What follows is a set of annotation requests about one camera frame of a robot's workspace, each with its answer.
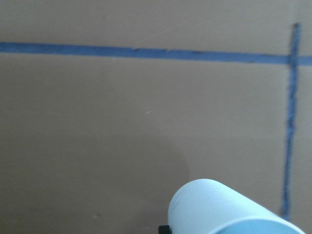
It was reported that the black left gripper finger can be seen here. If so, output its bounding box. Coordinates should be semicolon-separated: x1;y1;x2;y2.
158;225;171;234

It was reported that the light blue plastic cup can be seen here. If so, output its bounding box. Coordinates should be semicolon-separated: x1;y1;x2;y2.
168;179;303;234

